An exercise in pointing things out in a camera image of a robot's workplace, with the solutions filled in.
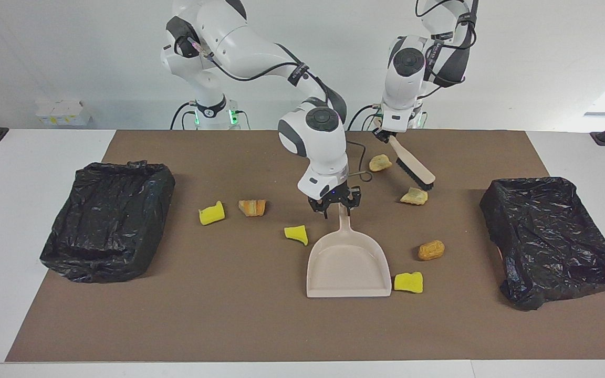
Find yellow sponge piece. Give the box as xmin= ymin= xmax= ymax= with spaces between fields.
xmin=284 ymin=225 xmax=309 ymax=246
xmin=394 ymin=271 xmax=424 ymax=293
xmin=199 ymin=201 xmax=226 ymax=226

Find beige brush black bristles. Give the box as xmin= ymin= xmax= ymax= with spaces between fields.
xmin=374 ymin=119 xmax=436 ymax=192

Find beige plastic dustpan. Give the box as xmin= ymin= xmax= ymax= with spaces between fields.
xmin=306 ymin=204 xmax=392 ymax=299

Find brown bread roll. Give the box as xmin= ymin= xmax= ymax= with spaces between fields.
xmin=418 ymin=240 xmax=446 ymax=261

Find black bag lined bin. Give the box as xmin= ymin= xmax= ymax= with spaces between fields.
xmin=479 ymin=176 xmax=605 ymax=311
xmin=39 ymin=161 xmax=176 ymax=284

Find orange striped croissant piece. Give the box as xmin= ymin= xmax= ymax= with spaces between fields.
xmin=238 ymin=199 xmax=267 ymax=217

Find brown table mat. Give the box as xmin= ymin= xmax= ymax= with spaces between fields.
xmin=5 ymin=130 xmax=605 ymax=363

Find white cardboard box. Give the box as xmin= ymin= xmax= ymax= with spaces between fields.
xmin=35 ymin=100 xmax=93 ymax=127

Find left arm base cable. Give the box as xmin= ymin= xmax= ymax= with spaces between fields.
xmin=347 ymin=104 xmax=387 ymax=131

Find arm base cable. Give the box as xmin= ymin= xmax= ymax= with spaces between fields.
xmin=347 ymin=104 xmax=387 ymax=131
xmin=170 ymin=101 xmax=198 ymax=130

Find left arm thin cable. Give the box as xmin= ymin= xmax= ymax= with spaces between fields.
xmin=415 ymin=0 xmax=480 ymax=87

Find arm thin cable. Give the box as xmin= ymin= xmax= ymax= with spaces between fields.
xmin=186 ymin=36 xmax=374 ymax=183
xmin=415 ymin=0 xmax=480 ymax=87

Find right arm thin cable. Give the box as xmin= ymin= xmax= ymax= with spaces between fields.
xmin=186 ymin=36 xmax=374 ymax=183

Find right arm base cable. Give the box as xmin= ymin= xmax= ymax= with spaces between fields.
xmin=170 ymin=101 xmax=198 ymax=130

